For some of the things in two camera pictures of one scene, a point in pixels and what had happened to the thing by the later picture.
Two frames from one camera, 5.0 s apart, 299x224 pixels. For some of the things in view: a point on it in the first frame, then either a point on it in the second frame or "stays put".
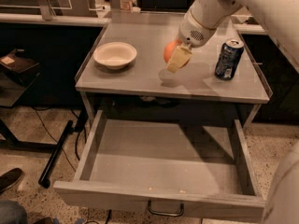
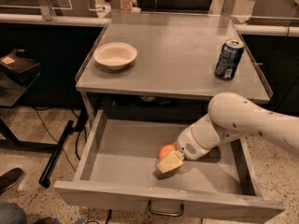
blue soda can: x=229 y=59 stays put
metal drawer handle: x=181 y=212 stays put
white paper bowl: x=115 y=55 stays put
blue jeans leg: x=11 y=212 stays put
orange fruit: x=169 y=49 -> x=165 y=150
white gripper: x=193 y=31 -> x=189 y=145
